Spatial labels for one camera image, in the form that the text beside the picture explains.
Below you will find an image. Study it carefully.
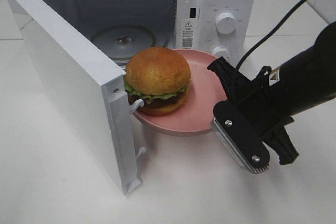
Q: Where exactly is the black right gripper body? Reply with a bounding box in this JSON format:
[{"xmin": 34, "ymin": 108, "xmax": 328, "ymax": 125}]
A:
[{"xmin": 225, "ymin": 71, "xmax": 293, "ymax": 145}]

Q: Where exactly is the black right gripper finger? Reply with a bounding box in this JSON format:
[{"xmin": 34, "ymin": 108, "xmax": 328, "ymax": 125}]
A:
[
  {"xmin": 272, "ymin": 126, "xmax": 299, "ymax": 165},
  {"xmin": 207, "ymin": 57, "xmax": 236, "ymax": 95}
]

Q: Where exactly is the pink round plate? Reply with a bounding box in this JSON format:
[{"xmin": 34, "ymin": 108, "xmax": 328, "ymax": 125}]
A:
[{"xmin": 134, "ymin": 49, "xmax": 226, "ymax": 136}]

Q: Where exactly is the burger with lettuce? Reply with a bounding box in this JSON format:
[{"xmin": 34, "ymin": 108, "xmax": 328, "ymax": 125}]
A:
[{"xmin": 124, "ymin": 47, "xmax": 191, "ymax": 116}]

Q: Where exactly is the white microwave door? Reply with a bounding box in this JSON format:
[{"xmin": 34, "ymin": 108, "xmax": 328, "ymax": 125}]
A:
[{"xmin": 8, "ymin": 0, "xmax": 145, "ymax": 194}]

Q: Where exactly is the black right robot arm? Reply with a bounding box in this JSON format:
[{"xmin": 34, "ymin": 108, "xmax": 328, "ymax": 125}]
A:
[{"xmin": 208, "ymin": 23, "xmax": 335, "ymax": 174}]

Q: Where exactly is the lower white timer knob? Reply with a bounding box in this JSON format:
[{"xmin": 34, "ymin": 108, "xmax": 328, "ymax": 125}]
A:
[{"xmin": 212, "ymin": 46, "xmax": 230, "ymax": 59}]

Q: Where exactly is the upper white power knob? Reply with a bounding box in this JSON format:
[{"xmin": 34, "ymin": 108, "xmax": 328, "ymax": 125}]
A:
[{"xmin": 215, "ymin": 12, "xmax": 236, "ymax": 35}]

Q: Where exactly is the white microwave oven body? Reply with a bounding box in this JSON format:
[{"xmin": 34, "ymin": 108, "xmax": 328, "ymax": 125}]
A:
[{"xmin": 43, "ymin": 0, "xmax": 254, "ymax": 65}]

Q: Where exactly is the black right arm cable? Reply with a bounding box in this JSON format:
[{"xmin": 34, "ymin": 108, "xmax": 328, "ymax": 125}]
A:
[{"xmin": 235, "ymin": 0, "xmax": 336, "ymax": 70}]

